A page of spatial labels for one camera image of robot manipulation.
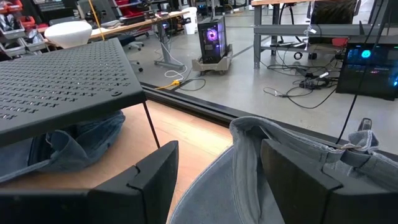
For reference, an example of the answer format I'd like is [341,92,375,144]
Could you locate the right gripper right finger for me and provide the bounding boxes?
[261,139,398,224]

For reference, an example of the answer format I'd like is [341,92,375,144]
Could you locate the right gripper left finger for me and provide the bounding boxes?
[0,140,180,224]

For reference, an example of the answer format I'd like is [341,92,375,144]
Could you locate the dark blue denim hat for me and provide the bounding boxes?
[0,110,126,184]

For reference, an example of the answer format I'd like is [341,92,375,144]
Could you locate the light blue denim hat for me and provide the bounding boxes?
[169,116,398,224]

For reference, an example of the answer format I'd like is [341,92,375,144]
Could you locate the black power strip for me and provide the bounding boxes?
[300,71,330,90]

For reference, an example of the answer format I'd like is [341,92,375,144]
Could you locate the black computer with cyan light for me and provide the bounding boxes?
[335,43,398,102]

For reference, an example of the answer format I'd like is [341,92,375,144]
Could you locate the black perforated metal shelf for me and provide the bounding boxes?
[0,37,161,149]

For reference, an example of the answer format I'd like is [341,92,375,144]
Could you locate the grey computer cart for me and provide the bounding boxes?
[192,43,234,77]

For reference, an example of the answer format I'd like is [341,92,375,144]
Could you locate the grey metal workbench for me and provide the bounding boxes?
[251,0,398,70]

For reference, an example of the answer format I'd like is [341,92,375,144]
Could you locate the office chair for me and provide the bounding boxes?
[116,33,146,52]

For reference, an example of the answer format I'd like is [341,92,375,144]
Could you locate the computer tower with purple fan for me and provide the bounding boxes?
[197,16,228,65]

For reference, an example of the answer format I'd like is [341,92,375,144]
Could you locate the white lamp with gold base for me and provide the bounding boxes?
[44,21,93,50]

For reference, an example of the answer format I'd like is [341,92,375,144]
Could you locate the wood top office desk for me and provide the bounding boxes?
[37,11,190,71]

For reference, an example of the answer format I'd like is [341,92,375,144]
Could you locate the red storage bins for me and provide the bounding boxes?
[113,0,147,18]

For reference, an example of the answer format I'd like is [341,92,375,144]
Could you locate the white waste bin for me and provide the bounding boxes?
[182,6,198,35]

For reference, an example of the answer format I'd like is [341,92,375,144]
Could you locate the black floor cable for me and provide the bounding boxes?
[263,85,338,110]

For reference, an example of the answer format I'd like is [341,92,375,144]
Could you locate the black hanging cable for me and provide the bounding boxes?
[335,0,391,146]

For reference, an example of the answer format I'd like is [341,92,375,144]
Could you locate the white floor cable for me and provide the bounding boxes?
[160,43,189,80]

